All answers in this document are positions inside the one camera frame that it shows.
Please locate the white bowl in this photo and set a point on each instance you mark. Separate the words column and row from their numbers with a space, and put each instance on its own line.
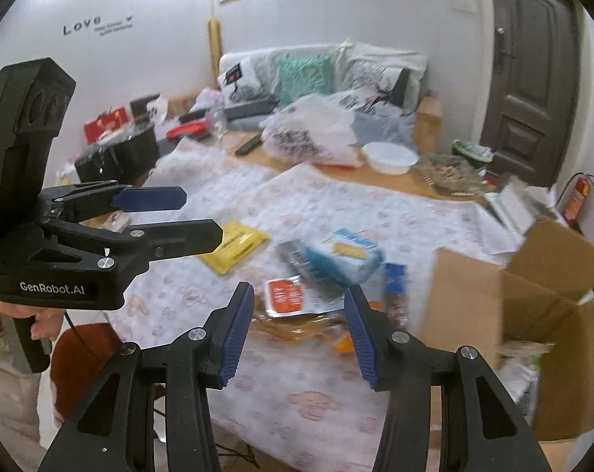
column 390, row 157

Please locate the cardboard box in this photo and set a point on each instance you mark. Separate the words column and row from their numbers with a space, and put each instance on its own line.
column 474, row 305

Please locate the red flat case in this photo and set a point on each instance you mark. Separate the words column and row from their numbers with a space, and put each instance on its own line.
column 188, row 130

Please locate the clear glass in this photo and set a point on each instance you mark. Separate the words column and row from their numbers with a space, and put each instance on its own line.
column 217, row 123

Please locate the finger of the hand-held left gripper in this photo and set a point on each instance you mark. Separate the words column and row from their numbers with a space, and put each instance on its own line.
column 149, row 199
column 188, row 237

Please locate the yellow cracker packet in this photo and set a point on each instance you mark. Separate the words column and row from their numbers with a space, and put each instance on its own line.
column 233, row 248

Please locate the grey plastic bag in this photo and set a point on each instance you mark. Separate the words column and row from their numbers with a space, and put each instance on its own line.
column 380, row 125

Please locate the orange snack packet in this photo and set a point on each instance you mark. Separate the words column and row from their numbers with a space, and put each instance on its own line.
column 284, row 296

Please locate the teal pillow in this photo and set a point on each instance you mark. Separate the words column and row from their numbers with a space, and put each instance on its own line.
column 304, row 78

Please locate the dark brown door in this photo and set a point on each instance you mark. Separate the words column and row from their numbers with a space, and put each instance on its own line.
column 533, row 83

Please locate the light blue snack packet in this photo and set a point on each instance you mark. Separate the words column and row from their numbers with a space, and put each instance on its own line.
column 346, row 258

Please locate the red-brown stool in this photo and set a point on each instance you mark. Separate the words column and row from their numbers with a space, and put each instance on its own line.
column 85, row 349

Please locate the clear bag of brown snacks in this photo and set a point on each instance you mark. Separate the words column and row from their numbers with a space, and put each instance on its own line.
column 297, row 327

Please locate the dark blue snack packet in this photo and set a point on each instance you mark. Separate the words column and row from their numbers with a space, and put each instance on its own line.
column 396, row 287

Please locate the pink printed tablecloth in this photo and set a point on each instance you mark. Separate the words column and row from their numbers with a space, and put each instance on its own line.
column 301, row 403

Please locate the dark grey snack packet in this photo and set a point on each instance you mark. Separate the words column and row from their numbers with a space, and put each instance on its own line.
column 294, row 255

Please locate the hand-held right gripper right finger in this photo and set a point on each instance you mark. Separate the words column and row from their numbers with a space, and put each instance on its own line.
column 363, row 339

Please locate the white printed plastic bag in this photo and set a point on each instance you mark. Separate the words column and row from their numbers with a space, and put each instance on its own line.
column 311, row 132

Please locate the red fire extinguisher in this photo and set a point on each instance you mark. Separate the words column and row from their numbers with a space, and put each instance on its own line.
column 579, row 196

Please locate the white pillow with branch print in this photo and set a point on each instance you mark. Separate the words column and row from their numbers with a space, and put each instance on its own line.
column 370, row 69

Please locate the white pillow with red print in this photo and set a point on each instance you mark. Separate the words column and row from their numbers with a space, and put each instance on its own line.
column 247, row 78

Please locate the tan padded stick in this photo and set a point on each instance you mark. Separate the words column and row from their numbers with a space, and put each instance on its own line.
column 214, row 49

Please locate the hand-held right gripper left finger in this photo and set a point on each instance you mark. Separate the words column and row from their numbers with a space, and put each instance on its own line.
column 235, row 334

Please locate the black remote control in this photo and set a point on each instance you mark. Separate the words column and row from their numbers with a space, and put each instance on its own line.
column 247, row 146

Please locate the black flat case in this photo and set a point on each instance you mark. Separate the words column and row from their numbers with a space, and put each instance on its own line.
column 250, row 109

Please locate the white open box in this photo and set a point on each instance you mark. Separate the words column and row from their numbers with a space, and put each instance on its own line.
column 513, row 206

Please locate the black wall sticker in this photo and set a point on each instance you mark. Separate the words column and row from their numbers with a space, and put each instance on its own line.
column 83, row 27

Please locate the black box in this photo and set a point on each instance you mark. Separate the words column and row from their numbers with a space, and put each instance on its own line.
column 119, row 155

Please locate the red gift box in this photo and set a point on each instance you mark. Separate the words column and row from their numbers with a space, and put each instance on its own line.
column 107, row 125

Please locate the clear plastic tray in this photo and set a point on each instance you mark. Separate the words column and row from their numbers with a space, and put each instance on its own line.
column 449, row 172

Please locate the wooden side cabinet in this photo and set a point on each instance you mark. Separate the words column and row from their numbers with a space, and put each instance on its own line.
column 427, row 123

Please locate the person's left hand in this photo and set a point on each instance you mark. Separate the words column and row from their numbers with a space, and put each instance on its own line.
column 48, row 323

